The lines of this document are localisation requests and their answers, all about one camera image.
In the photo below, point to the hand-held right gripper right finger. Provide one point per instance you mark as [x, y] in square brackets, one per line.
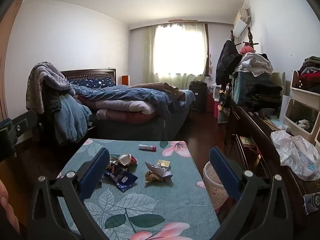
[223, 172]

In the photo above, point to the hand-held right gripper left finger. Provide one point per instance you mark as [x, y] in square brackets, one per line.
[95, 172]

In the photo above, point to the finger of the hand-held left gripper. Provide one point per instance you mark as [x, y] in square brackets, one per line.
[25, 122]

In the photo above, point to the white speckled wastebasket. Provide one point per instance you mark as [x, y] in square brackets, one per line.
[215, 185]

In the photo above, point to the blue snack wrapper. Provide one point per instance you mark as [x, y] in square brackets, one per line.
[121, 177]

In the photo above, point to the white red wrapper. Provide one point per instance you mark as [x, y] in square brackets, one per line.
[123, 159]

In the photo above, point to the white tissue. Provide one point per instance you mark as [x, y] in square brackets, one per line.
[157, 172]

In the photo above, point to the person's left hand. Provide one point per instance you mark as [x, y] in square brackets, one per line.
[7, 205]

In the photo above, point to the red booklet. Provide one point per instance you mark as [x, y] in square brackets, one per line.
[247, 141]

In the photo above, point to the dark wooden dresser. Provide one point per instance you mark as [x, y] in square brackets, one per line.
[262, 160]

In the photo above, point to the grey fuzzy blanket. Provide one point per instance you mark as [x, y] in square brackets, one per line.
[42, 80]

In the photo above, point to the light blue fleece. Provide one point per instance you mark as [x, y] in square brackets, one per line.
[71, 120]

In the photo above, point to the white pink lip balm tube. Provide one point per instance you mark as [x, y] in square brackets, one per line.
[147, 147]

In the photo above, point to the bed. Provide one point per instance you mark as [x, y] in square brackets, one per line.
[140, 130]

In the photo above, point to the red plastic container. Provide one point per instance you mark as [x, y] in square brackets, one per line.
[216, 108]

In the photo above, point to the folded pink white quilts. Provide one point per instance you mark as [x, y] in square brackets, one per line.
[125, 110]

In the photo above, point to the teal floral tablecloth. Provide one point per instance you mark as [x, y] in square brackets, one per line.
[160, 205]

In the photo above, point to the white plastic bag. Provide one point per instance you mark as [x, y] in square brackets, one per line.
[295, 152]

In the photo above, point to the navy star pillow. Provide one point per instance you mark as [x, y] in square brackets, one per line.
[92, 82]

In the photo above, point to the dark wooden headboard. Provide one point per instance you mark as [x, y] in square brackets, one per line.
[87, 73]

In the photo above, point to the black suitcase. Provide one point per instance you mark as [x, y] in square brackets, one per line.
[198, 95]

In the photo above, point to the blue patterned duvet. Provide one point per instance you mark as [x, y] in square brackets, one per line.
[130, 95]

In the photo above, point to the teal covered cabinet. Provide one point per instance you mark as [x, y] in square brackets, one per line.
[237, 87]

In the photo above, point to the stack of dark folded clothes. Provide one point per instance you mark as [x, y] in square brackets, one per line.
[265, 92]

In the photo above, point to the white storage bin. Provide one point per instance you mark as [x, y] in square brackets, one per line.
[303, 93]
[295, 110]

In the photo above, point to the blue printed box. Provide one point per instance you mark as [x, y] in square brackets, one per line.
[313, 202]

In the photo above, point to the orange wooden nightstand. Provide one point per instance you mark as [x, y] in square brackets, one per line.
[125, 80]

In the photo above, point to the brown blanket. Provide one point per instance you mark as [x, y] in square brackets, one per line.
[160, 87]

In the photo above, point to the dark hanging jackets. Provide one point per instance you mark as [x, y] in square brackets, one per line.
[226, 62]

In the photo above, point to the white crumpled clothes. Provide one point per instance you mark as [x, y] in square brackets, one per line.
[255, 63]

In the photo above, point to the pink cloth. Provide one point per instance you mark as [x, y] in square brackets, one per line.
[247, 49]

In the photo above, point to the pale sheer curtain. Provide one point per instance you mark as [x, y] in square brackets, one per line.
[148, 55]

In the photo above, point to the folded clothes pile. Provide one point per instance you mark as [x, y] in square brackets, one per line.
[311, 72]

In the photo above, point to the wooden coat rack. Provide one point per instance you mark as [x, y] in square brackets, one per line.
[249, 33]

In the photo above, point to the white air conditioner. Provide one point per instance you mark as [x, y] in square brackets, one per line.
[242, 26]

